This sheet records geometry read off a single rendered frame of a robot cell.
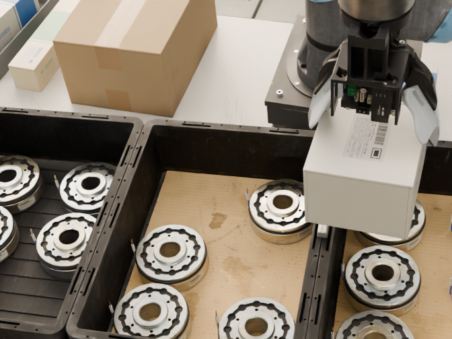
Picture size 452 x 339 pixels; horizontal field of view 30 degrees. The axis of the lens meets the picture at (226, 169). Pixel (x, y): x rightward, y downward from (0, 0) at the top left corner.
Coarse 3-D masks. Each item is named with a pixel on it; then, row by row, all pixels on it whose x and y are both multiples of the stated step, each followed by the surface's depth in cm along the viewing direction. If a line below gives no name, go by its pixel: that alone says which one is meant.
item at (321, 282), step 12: (444, 144) 121; (324, 240) 111; (324, 252) 110; (324, 264) 109; (324, 276) 107; (324, 288) 106; (312, 300) 105; (312, 312) 104; (312, 324) 103; (312, 336) 102
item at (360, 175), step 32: (320, 128) 97; (352, 128) 96; (384, 128) 96; (320, 160) 93; (352, 160) 93; (384, 160) 92; (416, 160) 92; (320, 192) 94; (352, 192) 93; (384, 192) 91; (416, 192) 98; (320, 224) 99; (352, 224) 97; (384, 224) 95
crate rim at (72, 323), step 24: (168, 120) 130; (144, 144) 127; (120, 192) 121; (312, 240) 112; (96, 264) 112; (312, 264) 109; (312, 288) 106; (72, 312) 107; (72, 336) 105; (96, 336) 104; (120, 336) 104
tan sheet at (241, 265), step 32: (160, 192) 134; (192, 192) 133; (224, 192) 132; (160, 224) 129; (192, 224) 129; (224, 224) 128; (224, 256) 124; (256, 256) 123; (288, 256) 123; (128, 288) 121; (192, 288) 120; (224, 288) 120; (256, 288) 119; (288, 288) 119; (192, 320) 117
